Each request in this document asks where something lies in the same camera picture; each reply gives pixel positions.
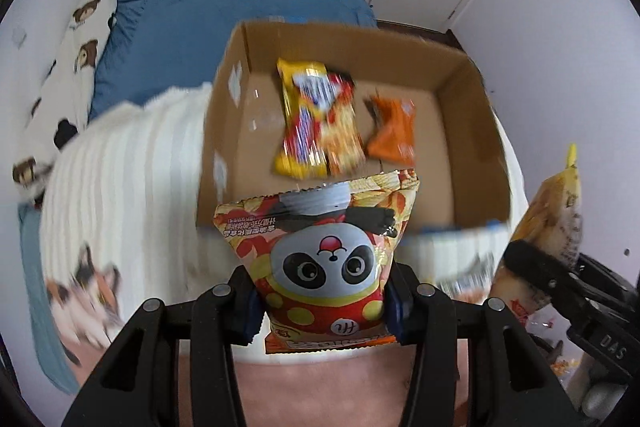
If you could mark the white striped blanket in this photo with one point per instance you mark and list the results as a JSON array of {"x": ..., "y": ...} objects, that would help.
[{"x": 140, "y": 187}]

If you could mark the bear print pillow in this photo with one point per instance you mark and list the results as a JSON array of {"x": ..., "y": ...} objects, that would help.
[{"x": 65, "y": 82}]

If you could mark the panda print snack bag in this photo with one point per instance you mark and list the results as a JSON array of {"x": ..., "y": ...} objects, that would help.
[{"x": 325, "y": 267}]

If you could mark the pink blanket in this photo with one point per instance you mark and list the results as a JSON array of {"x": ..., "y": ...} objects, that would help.
[{"x": 320, "y": 392}]

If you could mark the small orange snack packet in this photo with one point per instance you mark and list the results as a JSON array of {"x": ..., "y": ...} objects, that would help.
[{"x": 392, "y": 132}]

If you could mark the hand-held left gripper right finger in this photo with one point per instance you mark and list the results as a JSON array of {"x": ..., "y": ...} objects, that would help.
[{"x": 392, "y": 312}]

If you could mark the light blue bed sheet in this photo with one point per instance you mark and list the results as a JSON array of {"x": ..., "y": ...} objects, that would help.
[{"x": 42, "y": 307}]

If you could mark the yellow snack packet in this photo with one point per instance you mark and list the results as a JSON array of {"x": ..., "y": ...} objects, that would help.
[{"x": 300, "y": 122}]

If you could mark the orange red snack packet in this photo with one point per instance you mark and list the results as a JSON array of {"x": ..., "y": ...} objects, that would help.
[{"x": 345, "y": 137}]

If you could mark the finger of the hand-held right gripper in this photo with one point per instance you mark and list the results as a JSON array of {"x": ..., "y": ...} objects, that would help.
[{"x": 540, "y": 267}]

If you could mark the pale yellow snack bag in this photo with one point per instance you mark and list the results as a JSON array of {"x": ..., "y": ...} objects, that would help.
[{"x": 555, "y": 217}]

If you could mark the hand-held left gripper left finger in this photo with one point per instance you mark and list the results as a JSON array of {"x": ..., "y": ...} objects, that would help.
[{"x": 247, "y": 309}]

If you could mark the cat print cushion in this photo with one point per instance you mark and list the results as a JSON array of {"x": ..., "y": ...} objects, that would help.
[{"x": 85, "y": 302}]

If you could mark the white red snack packet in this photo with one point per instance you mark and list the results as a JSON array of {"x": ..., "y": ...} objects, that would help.
[{"x": 467, "y": 282}]

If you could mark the blue pillow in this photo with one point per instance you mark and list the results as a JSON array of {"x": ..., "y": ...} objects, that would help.
[{"x": 200, "y": 32}]

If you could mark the brown cardboard box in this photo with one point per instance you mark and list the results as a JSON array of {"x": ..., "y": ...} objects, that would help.
[{"x": 465, "y": 147}]

